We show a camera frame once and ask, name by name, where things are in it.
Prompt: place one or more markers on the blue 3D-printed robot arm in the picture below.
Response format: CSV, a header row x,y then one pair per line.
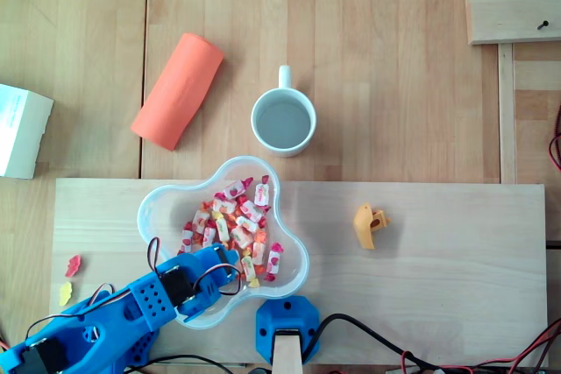
x,y
114,326

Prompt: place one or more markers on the pink white wrapped candy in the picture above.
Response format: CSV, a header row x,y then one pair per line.
x,y
234,190
187,240
209,236
274,260
200,218
252,211
262,193

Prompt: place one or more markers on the yellow white wrapped candy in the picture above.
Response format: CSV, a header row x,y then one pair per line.
x,y
222,229
249,268

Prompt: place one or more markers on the orange wrapped candy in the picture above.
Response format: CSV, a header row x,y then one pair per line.
x,y
246,224
242,237
259,251
224,206

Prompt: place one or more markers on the clover-shaped Haribo candy tub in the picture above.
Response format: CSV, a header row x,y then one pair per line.
x,y
175,203

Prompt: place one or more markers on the red gummy candy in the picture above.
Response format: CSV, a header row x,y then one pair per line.
x,y
73,266

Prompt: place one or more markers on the yellow gummy candy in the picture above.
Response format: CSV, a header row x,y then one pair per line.
x,y
65,294

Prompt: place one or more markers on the white ceramic mug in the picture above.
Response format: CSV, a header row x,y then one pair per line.
x,y
284,124

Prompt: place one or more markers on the orange foam roll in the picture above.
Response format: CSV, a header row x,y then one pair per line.
x,y
175,93

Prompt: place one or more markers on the light wooden board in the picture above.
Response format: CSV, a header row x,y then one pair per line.
x,y
438,282

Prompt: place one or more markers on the white cardboard box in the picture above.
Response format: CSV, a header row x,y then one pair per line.
x,y
19,129

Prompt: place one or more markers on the thin wooden slat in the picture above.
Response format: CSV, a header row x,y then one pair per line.
x,y
506,120

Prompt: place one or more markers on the black screw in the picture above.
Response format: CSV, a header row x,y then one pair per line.
x,y
543,24

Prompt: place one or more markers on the blue printed post base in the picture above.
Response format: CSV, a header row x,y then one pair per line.
x,y
285,315

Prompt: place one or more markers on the square wooden post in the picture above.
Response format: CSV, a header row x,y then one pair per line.
x,y
287,354

